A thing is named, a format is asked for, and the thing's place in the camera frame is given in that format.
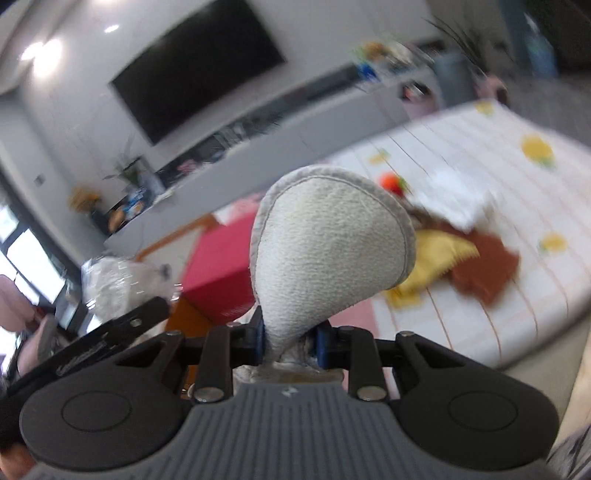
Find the blue and white snack bag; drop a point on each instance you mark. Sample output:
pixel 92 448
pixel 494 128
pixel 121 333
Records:
pixel 134 205

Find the glass sliding door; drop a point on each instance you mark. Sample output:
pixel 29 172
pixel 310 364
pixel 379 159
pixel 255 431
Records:
pixel 32 258

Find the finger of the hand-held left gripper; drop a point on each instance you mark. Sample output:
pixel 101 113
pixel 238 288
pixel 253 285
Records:
pixel 138 318

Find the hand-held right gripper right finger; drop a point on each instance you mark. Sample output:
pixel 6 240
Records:
pixel 324 346

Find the brown plush bear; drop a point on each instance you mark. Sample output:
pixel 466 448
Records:
pixel 485 267

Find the crumpled clear plastic bag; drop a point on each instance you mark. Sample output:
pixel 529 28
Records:
pixel 124 281

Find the pink and red storage box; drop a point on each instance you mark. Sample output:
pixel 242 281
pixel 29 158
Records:
pixel 217 263

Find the pink bag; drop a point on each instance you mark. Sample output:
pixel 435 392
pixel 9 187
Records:
pixel 491 90

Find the small orange red toy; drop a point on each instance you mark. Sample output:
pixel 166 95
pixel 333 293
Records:
pixel 392 183

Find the colourful toy pile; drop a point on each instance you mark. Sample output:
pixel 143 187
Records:
pixel 383 57

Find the person's left forearm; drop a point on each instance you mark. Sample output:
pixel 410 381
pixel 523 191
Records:
pixel 18 304

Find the pink trash bin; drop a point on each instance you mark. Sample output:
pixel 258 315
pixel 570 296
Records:
pixel 418 99

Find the green leafy plant in vase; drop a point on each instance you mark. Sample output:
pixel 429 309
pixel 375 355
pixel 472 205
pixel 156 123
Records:
pixel 127 166

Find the potted long leaf plant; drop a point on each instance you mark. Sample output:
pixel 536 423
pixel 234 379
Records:
pixel 461 41

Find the yellow soft cloth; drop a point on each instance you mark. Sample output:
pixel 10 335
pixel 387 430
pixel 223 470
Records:
pixel 438 254

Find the blue water jug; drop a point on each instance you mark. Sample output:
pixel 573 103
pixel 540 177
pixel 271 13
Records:
pixel 541 46

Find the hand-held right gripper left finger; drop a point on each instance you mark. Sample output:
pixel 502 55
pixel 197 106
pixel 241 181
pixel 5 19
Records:
pixel 260 342

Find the black wall television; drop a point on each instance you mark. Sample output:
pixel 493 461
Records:
pixel 194 69

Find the white satin cloth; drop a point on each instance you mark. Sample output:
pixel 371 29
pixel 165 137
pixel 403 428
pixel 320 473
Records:
pixel 455 198

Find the white terry cloth slipper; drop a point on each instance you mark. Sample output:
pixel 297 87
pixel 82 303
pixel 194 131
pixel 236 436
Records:
pixel 328 249

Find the white stone television console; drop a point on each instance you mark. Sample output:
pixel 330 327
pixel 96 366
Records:
pixel 295 124

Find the vase of yellow dried flowers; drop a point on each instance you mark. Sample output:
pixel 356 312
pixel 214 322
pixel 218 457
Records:
pixel 85 201

